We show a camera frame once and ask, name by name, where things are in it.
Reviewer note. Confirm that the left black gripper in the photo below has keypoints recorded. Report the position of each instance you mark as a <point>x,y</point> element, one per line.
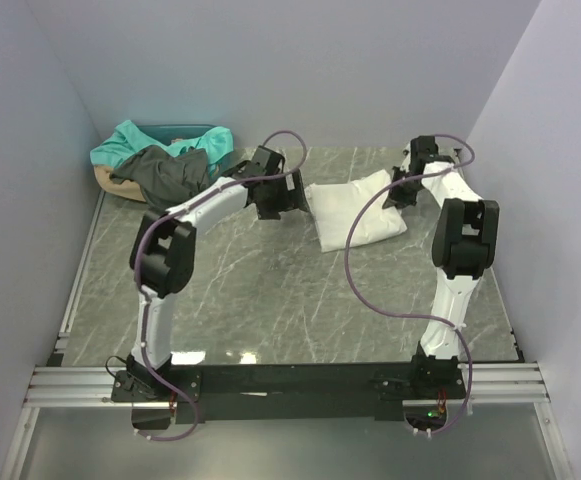
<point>287,195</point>

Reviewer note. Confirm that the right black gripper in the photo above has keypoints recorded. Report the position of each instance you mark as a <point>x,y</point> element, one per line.
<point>401,192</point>

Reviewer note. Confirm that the white polo shirt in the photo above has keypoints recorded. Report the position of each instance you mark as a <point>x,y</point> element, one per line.
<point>334,207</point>

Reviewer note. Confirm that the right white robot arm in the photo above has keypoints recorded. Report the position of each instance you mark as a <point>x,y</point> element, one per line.
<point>463,248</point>

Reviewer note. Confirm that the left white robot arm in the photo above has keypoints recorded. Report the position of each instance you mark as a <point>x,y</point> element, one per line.
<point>163,255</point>

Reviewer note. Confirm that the teal t shirt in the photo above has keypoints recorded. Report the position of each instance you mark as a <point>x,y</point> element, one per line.
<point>128,138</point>

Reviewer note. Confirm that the dark grey t shirt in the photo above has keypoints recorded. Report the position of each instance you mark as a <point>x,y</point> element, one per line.
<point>164,180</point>

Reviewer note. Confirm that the teal plastic basket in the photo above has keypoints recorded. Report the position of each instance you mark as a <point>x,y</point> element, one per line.
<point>216,141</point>

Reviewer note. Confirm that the black base beam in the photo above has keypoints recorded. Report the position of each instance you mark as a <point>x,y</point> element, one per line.
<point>283,391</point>

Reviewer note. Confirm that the aluminium frame rail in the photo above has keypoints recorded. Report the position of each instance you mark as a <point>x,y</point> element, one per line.
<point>263,292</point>

